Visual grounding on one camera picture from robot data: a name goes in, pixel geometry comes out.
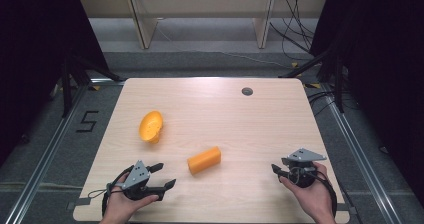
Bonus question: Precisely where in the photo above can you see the black floor cables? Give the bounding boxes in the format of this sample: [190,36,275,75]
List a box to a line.
[307,89,360,117]

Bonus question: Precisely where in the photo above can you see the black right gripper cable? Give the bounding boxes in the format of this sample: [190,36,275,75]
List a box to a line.
[288,166,339,218]

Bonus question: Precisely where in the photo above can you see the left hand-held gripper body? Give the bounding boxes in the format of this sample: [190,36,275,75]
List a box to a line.
[121,160,166,202]

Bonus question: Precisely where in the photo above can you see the orange plastic bowl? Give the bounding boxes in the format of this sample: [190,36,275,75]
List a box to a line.
[138,109,165,145]

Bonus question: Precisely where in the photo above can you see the beige wooden shelf unit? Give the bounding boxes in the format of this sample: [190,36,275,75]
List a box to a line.
[77,0,330,51]

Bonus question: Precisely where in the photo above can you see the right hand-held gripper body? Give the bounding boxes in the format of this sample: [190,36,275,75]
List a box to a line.
[281,147,328,189]

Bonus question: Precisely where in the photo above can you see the person's left hand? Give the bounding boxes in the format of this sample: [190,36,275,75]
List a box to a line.
[99,172,160,224]

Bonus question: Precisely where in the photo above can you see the black hanging cables bundle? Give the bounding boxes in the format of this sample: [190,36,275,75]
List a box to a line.
[269,0,318,62]

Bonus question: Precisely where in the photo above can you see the person's right hand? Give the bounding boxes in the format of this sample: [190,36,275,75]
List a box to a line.
[278,161,336,224]

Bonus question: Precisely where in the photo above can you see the black curtain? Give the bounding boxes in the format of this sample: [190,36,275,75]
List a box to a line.
[0,0,112,167]
[309,0,424,216]

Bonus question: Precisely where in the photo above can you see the aluminium floor rail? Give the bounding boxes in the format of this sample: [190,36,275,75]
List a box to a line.
[318,82,405,224]
[3,78,125,224]

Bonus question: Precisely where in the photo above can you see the black metal stand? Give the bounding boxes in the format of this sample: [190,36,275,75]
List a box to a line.
[60,53,122,119]
[279,45,346,114]

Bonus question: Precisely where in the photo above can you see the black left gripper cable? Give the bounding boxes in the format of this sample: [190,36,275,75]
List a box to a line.
[87,164,135,217]

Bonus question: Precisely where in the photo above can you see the orange rectangular block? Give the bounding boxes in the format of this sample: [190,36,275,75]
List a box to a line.
[186,145,223,176]

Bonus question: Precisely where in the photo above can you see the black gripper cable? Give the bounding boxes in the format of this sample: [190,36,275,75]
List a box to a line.
[288,166,339,218]
[87,164,135,217]

